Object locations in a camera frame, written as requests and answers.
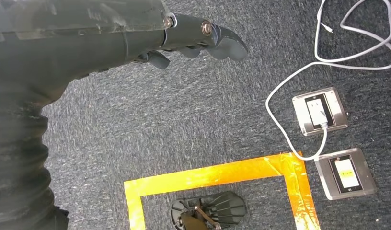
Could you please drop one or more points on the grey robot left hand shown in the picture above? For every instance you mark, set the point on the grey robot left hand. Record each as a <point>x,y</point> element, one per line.
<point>71,38</point>

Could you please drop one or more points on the yellow floor tape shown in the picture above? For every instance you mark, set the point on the yellow floor tape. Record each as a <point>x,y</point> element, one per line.
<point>198,177</point>

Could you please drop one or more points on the black robot foot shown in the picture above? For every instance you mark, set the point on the black robot foot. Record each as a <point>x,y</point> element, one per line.
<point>227,206</point>

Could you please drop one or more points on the steel floor socket with plug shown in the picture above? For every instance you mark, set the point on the steel floor socket with plug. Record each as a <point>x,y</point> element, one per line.
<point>302,120</point>

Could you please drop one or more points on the steel floor socket yellow label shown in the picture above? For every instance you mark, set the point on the steel floor socket yellow label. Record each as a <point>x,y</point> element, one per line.
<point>324,181</point>

